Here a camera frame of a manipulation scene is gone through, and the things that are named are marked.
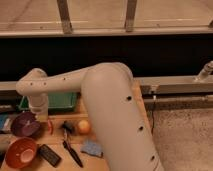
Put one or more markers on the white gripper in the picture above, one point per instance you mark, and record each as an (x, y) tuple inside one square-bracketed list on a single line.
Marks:
[(38, 104)]

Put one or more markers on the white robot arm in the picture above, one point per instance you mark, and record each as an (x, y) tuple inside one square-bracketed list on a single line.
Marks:
[(107, 94)]

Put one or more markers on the purple bowl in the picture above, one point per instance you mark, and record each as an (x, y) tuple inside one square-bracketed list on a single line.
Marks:
[(25, 125)]

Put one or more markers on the orange bowl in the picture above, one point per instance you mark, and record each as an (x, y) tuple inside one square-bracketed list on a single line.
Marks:
[(21, 153)]

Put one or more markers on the green plastic tray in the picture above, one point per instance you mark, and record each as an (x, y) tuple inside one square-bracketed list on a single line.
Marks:
[(58, 102)]

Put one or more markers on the red chili pepper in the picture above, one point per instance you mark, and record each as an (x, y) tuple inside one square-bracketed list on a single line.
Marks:
[(50, 126)]

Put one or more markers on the black brush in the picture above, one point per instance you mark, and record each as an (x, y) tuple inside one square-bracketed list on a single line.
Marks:
[(68, 126)]

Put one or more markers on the blue box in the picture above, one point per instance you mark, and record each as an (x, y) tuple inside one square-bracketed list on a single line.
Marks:
[(5, 122)]

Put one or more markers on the black remote control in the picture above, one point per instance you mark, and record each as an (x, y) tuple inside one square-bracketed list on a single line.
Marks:
[(49, 155)]

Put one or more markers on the orange fruit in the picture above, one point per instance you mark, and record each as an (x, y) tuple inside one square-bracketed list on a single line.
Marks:
[(83, 127)]

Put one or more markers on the blue sponge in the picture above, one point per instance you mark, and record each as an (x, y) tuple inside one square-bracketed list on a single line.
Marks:
[(92, 148)]

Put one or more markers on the black handled knife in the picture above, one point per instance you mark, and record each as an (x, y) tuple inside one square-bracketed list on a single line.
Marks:
[(71, 151)]

